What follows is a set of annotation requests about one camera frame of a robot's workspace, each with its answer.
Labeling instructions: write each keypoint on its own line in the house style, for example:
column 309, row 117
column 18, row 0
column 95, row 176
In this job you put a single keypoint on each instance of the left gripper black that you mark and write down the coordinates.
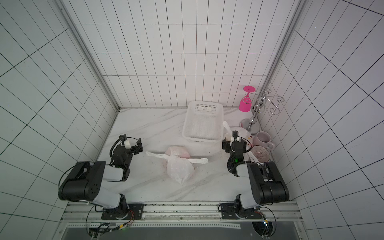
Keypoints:
column 136, row 151

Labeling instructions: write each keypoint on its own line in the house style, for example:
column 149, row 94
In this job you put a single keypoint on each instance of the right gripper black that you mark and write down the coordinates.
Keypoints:
column 235, row 144

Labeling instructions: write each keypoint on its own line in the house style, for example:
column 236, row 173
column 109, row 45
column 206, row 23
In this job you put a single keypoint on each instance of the white printed plastic bag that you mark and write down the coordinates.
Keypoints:
column 245, row 135

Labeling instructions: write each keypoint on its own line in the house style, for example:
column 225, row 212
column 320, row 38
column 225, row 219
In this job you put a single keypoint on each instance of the white basket perforated plastic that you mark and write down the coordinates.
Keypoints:
column 204, row 122

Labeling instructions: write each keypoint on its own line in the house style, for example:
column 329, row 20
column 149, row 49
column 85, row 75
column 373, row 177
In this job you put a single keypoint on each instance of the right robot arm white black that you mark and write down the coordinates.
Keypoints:
column 266, row 185

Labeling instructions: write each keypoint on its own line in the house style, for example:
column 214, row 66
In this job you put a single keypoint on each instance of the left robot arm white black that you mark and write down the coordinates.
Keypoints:
column 84, row 180

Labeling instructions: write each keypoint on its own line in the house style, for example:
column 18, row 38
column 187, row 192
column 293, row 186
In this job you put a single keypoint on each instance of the pale pink mug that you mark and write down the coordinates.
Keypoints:
column 264, row 140

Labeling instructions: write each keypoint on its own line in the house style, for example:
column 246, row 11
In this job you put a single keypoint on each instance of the metal glass rack stand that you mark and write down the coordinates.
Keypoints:
column 259, row 105

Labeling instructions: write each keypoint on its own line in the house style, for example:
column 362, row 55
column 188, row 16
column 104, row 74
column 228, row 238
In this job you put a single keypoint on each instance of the pink wine glass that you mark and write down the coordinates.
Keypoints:
column 246, row 102

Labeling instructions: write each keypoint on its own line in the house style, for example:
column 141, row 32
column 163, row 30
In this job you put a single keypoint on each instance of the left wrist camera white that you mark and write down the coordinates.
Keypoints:
column 134, row 149

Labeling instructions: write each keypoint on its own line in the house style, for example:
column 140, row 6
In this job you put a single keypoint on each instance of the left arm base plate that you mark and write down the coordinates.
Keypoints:
column 130, row 211

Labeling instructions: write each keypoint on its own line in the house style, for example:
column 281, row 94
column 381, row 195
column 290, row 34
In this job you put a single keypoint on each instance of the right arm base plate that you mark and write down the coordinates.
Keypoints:
column 231, row 212

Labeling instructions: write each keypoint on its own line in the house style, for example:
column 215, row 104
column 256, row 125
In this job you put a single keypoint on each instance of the aluminium mounting rail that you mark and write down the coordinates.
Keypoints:
column 158, row 212

